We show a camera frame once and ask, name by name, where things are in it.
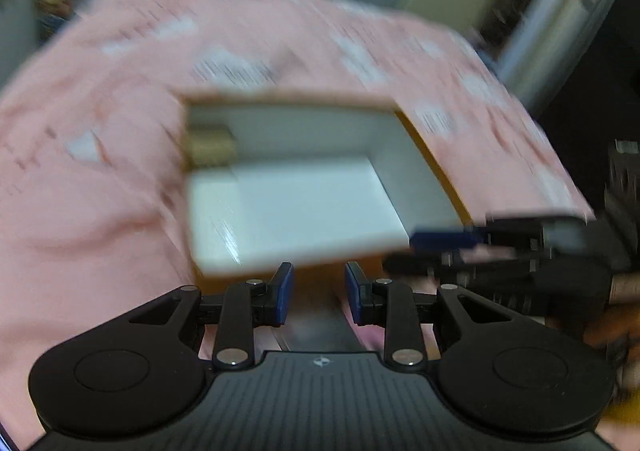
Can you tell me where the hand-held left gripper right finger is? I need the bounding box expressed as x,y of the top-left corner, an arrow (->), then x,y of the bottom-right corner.
345,261 -> 506,373

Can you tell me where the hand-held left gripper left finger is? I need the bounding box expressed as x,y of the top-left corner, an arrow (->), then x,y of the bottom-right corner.
129,262 -> 296,372

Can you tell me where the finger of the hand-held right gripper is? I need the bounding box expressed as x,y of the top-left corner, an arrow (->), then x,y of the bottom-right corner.
410,215 -> 593,252
382,251 -> 548,282

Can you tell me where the cardboard box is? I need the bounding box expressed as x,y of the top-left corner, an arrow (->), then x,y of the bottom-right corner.
180,88 -> 473,292

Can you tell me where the pink printed blanket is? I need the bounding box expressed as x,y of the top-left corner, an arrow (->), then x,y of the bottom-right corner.
0,0 -> 596,447

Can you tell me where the white door frame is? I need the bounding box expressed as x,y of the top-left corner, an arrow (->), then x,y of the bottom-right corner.
497,0 -> 636,109

